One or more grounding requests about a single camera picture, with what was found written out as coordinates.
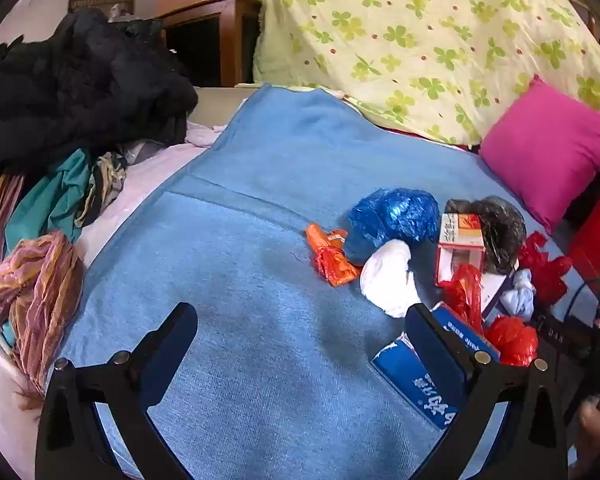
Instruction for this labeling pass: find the blue plastic bag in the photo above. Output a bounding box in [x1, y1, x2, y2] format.
[342, 187, 441, 267]

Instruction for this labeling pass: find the grey plastic bag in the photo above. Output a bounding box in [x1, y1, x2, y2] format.
[445, 195, 528, 276]

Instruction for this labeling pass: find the white plastic bag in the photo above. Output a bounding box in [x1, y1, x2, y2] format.
[360, 239, 423, 318]

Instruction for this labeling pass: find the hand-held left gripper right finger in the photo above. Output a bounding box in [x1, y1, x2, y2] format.
[404, 302, 568, 480]

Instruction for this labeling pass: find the small white knotted bag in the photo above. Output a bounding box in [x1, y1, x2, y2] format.
[500, 269, 537, 318]

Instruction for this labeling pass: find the pink pillow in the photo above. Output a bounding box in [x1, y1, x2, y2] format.
[479, 75, 600, 235]

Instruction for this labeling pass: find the clover print quilt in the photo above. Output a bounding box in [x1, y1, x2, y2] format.
[254, 0, 600, 146]

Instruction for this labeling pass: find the teal cloth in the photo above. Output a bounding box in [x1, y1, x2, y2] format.
[4, 149, 93, 256]

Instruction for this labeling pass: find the brown striped cloth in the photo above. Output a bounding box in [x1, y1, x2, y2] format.
[0, 170, 26, 286]

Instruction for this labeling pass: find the pink orange striped scarf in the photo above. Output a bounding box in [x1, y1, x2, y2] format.
[0, 230, 85, 411]

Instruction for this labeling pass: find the blue blanket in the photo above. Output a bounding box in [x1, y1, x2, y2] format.
[45, 84, 600, 480]

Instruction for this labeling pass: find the blue carton box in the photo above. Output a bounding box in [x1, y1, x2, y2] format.
[370, 302, 501, 431]

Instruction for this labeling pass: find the orange plastic bag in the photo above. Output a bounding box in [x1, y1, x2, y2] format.
[305, 223, 363, 288]

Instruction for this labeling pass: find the red and white carton box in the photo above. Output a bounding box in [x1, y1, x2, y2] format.
[434, 212, 486, 288]

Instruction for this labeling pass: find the black clothes pile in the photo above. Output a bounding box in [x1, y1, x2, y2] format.
[0, 10, 199, 166]

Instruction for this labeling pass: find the red paper bag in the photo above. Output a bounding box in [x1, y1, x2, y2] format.
[567, 160, 600, 293]

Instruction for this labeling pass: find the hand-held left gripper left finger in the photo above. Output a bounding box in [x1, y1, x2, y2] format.
[35, 302, 198, 480]

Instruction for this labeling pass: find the red organza ribbon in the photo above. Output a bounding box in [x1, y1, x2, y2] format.
[517, 232, 573, 306]

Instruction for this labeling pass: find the light pink bed sheet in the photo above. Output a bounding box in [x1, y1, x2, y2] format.
[0, 125, 221, 480]

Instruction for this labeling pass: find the beige cushion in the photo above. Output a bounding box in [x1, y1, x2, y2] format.
[187, 85, 261, 128]

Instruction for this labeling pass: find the red plastic bag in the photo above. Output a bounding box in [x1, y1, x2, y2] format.
[440, 264, 483, 336]
[482, 315, 538, 367]

